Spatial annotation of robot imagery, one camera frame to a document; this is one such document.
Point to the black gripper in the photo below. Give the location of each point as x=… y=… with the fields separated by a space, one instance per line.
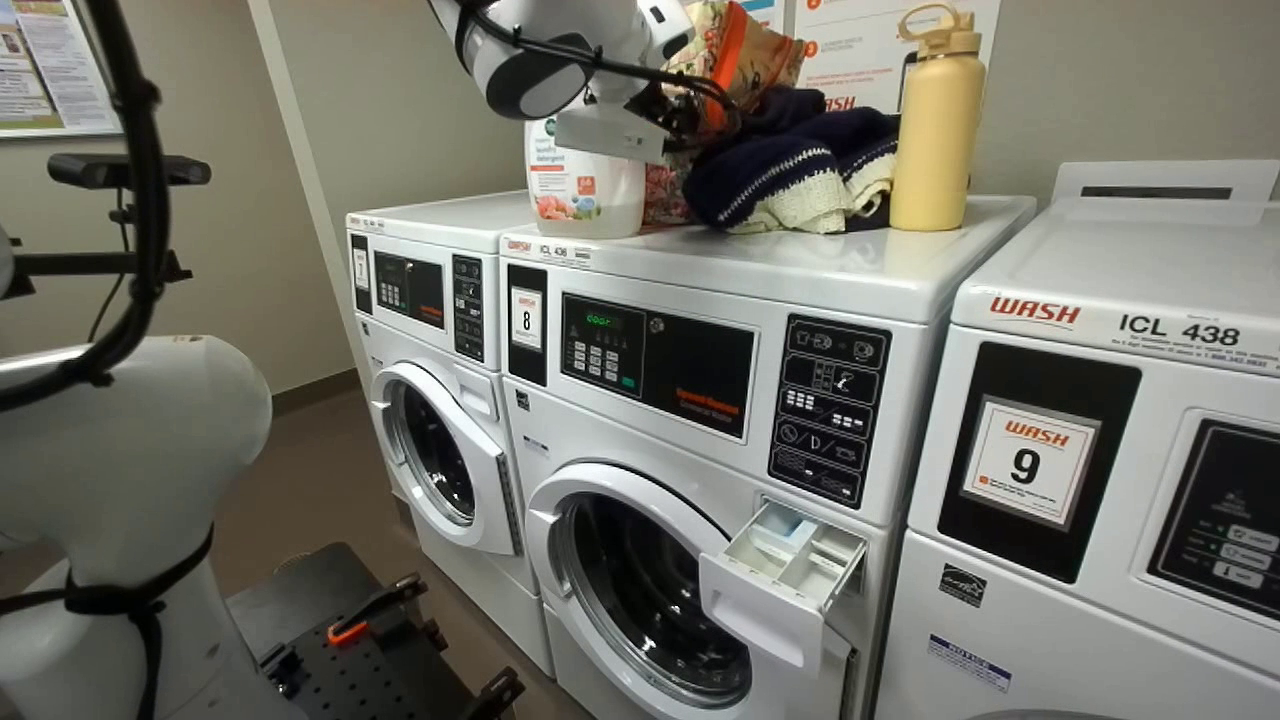
x=684 y=107

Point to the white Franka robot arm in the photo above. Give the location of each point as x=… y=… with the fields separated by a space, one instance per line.
x=121 y=453

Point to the yellow water bottle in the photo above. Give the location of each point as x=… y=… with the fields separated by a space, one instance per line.
x=935 y=144

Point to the white washing machine open door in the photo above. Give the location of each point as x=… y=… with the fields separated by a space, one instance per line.
x=441 y=222

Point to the white washing machine number 8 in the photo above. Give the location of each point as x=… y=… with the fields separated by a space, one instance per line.
x=641 y=441

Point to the white washing machine number 9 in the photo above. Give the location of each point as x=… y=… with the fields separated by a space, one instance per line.
x=1043 y=642

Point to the pink orange floral laundry bag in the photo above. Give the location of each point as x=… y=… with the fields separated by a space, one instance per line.
x=755 y=54

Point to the navy blue garment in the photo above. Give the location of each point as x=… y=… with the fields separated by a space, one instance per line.
x=784 y=140

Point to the cream knitted cloth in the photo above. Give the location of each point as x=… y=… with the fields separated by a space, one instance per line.
x=815 y=206

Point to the number 8 card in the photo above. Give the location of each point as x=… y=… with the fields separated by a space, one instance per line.
x=525 y=321

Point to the round glass washer door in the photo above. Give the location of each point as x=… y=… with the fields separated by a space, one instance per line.
x=441 y=463

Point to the number 9 card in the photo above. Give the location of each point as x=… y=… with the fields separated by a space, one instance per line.
x=1028 y=463

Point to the white detergent drawer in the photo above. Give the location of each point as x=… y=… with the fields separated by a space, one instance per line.
x=773 y=602

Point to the dark grey platform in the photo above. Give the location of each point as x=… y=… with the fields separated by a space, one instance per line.
x=285 y=602

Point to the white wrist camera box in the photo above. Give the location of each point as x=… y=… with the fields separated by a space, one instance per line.
x=606 y=135

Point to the black stereo camera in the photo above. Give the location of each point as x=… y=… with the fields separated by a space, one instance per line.
x=100 y=168

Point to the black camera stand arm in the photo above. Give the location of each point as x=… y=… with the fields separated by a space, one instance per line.
x=83 y=260

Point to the framed wall poster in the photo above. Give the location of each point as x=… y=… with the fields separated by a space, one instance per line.
x=53 y=66

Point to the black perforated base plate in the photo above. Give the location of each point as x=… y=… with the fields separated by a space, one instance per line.
x=363 y=684

